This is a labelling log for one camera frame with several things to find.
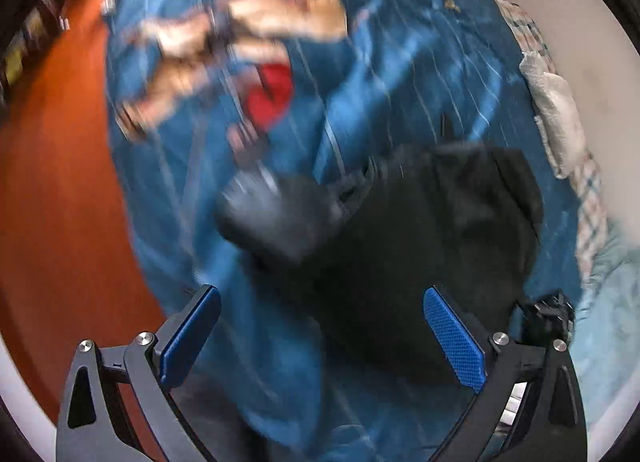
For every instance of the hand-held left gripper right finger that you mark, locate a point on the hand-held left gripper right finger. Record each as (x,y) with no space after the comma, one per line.
(455,342)

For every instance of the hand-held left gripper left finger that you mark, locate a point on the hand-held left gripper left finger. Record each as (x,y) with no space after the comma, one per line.
(192,337)

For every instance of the black leather jacket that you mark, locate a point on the black leather jacket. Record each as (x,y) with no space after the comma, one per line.
(425,242)

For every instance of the light blue duvet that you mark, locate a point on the light blue duvet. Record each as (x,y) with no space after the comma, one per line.
(610,322)

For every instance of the plaid blanket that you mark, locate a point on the plaid blanket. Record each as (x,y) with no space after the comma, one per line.
(592,197)

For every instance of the white folded sweater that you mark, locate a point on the white folded sweater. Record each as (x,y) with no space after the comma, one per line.
(560,111)

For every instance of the blue striped bedspread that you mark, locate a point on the blue striped bedspread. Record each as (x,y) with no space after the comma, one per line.
(400,66)

